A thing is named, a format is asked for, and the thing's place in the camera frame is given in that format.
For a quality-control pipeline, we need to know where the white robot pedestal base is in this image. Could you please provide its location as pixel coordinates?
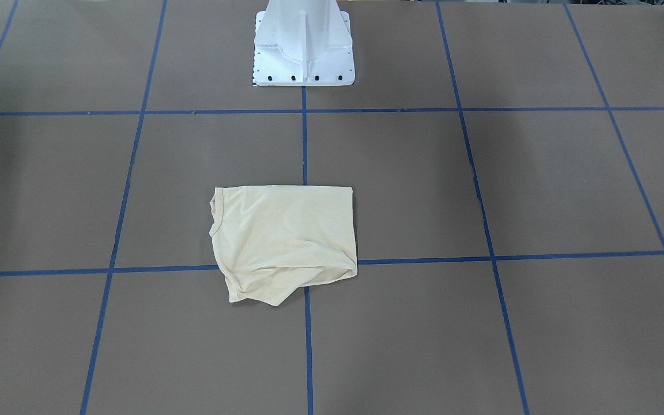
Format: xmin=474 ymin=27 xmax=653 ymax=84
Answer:
xmin=252 ymin=1 xmax=356 ymax=87

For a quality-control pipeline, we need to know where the beige long-sleeve printed shirt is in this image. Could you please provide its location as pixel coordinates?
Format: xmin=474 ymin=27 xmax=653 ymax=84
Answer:
xmin=210 ymin=186 xmax=359 ymax=307

